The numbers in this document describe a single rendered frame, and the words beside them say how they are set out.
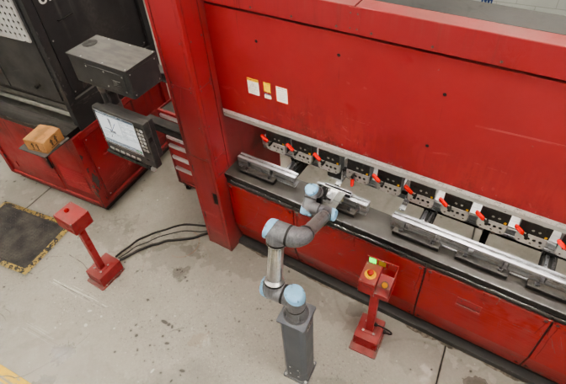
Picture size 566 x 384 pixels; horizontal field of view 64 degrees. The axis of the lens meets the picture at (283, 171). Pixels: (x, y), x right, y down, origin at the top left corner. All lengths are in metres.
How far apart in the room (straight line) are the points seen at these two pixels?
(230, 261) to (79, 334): 1.28
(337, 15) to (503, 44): 0.75
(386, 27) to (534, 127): 0.80
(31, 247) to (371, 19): 3.63
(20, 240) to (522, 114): 4.19
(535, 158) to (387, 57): 0.83
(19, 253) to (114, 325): 1.28
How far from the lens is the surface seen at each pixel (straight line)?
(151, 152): 2.96
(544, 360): 3.41
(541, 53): 2.11
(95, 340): 3.92
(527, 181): 2.49
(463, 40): 2.13
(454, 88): 2.27
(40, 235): 4.80
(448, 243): 2.98
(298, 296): 2.57
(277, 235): 2.33
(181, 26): 2.70
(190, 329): 3.72
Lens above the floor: 3.20
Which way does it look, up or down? 44 degrees down
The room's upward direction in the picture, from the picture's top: 5 degrees counter-clockwise
